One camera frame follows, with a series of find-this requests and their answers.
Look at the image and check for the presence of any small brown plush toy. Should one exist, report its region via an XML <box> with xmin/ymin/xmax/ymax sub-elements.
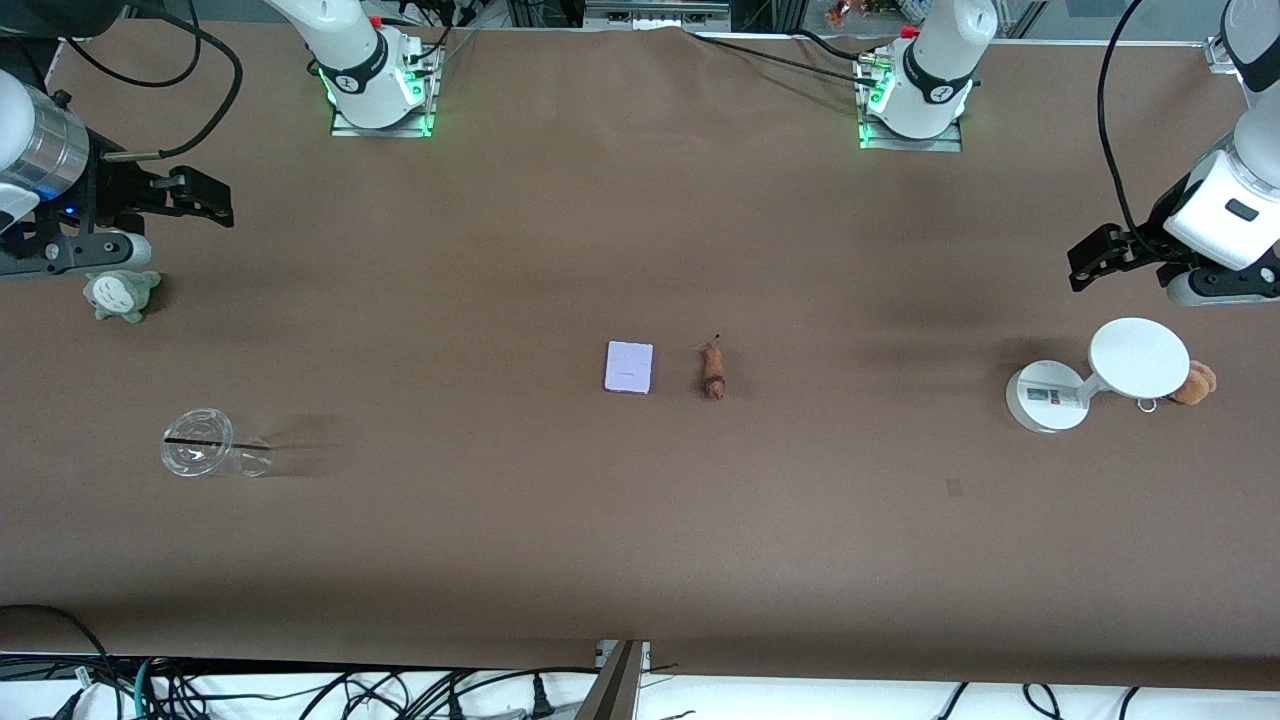
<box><xmin>698</xmin><ymin>334</ymin><xmax>728</xmax><ymax>401</ymax></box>

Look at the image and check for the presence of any white round desk lamp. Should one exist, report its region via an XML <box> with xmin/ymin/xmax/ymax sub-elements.
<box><xmin>1005</xmin><ymin>317</ymin><xmax>1191</xmax><ymax>433</ymax></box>

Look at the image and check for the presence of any grey-green plush toy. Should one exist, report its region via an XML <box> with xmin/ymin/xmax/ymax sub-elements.
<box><xmin>83</xmin><ymin>265</ymin><xmax>162</xmax><ymax>324</ymax></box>

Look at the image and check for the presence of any clear plastic cup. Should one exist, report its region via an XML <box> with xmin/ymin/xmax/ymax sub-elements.
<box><xmin>160</xmin><ymin>407</ymin><xmax>273</xmax><ymax>479</ymax></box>

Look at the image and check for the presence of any brown table cover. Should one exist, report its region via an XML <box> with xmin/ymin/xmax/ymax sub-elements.
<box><xmin>0</xmin><ymin>20</ymin><xmax>1280</xmax><ymax>691</ymax></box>

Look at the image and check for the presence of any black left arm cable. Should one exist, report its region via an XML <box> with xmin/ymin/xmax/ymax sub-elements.
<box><xmin>1097</xmin><ymin>0</ymin><xmax>1166</xmax><ymax>256</ymax></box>

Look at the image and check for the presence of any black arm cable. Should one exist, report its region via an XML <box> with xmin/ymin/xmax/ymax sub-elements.
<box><xmin>60</xmin><ymin>0</ymin><xmax>244</xmax><ymax>161</ymax></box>
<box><xmin>1097</xmin><ymin>0</ymin><xmax>1166</xmax><ymax>256</ymax></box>

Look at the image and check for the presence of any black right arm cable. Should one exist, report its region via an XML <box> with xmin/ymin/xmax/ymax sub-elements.
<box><xmin>60</xmin><ymin>0</ymin><xmax>244</xmax><ymax>161</ymax></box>

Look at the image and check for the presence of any brown teddy bear keychain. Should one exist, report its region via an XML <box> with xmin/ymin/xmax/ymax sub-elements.
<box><xmin>1168</xmin><ymin>361</ymin><xmax>1218</xmax><ymax>406</ymax></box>

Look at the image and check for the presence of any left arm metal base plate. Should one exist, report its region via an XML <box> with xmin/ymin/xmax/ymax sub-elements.
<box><xmin>857</xmin><ymin>55</ymin><xmax>963</xmax><ymax>153</ymax></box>

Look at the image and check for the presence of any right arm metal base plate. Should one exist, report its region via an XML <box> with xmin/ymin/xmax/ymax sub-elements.
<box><xmin>330</xmin><ymin>45</ymin><xmax>441</xmax><ymax>138</ymax></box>

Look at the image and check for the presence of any black cable across table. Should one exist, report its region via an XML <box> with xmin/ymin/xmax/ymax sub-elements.
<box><xmin>685</xmin><ymin>28</ymin><xmax>881</xmax><ymax>81</ymax></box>

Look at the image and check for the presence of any thick black looped cable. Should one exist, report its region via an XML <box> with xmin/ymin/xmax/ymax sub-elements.
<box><xmin>0</xmin><ymin>604</ymin><xmax>113</xmax><ymax>691</ymax></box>

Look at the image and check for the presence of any aluminium frame post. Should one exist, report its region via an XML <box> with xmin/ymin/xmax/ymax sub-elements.
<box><xmin>575</xmin><ymin>640</ymin><xmax>653</xmax><ymax>720</ymax></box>

